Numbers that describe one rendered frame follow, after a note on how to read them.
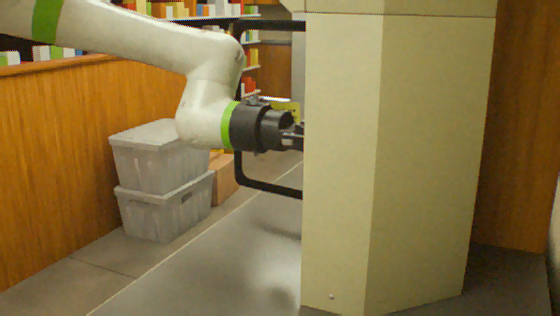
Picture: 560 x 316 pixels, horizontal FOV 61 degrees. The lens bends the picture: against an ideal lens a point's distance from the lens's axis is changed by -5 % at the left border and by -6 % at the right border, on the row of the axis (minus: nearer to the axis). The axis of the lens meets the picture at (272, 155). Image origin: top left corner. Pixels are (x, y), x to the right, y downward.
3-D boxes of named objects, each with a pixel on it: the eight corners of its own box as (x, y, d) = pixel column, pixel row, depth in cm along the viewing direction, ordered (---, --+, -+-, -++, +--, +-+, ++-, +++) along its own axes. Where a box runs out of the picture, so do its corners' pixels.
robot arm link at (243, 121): (252, 148, 101) (228, 160, 93) (251, 89, 97) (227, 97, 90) (279, 151, 98) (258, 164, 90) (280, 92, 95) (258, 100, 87)
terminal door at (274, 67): (346, 210, 109) (355, 22, 98) (234, 184, 125) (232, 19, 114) (348, 209, 110) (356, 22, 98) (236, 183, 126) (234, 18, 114)
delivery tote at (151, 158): (217, 170, 344) (216, 122, 335) (164, 199, 292) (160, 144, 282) (167, 162, 361) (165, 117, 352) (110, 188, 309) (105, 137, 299)
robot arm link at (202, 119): (187, 151, 105) (157, 138, 95) (201, 94, 107) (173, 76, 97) (246, 160, 99) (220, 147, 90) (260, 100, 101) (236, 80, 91)
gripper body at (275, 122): (257, 113, 88) (307, 118, 84) (278, 105, 96) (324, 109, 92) (257, 154, 90) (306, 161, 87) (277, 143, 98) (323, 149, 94)
